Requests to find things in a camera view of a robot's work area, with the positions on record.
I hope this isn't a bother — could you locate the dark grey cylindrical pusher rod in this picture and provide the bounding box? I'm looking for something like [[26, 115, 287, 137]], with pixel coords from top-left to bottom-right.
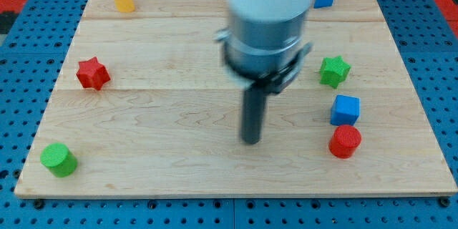
[[240, 84, 268, 145]]

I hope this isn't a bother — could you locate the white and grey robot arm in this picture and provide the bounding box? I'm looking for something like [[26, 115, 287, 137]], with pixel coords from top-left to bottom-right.
[[216, 0, 312, 144]]

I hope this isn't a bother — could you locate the green star block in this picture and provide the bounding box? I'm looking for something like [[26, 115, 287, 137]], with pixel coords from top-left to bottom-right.
[[319, 56, 351, 89]]

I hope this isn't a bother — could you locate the red star block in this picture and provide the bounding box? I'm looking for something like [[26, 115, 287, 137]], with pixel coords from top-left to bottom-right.
[[76, 57, 111, 90]]

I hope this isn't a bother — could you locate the blue cube block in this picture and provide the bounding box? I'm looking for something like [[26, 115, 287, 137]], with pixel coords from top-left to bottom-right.
[[330, 94, 361, 126]]

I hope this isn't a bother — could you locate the red cylinder block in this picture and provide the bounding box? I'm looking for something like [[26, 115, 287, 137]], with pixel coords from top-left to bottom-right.
[[328, 125, 362, 159]]

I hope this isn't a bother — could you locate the light wooden board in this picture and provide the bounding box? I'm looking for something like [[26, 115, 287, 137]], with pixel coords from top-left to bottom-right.
[[14, 0, 457, 199]]

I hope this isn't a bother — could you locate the yellow heart block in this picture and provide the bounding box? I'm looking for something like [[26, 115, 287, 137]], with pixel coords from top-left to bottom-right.
[[114, 0, 135, 13]]

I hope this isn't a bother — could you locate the green cylinder block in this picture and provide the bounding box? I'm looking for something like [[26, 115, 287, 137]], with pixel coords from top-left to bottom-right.
[[40, 142, 78, 177]]

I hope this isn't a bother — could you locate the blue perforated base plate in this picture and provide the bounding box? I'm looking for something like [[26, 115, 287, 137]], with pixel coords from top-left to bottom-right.
[[1, 0, 457, 228]]

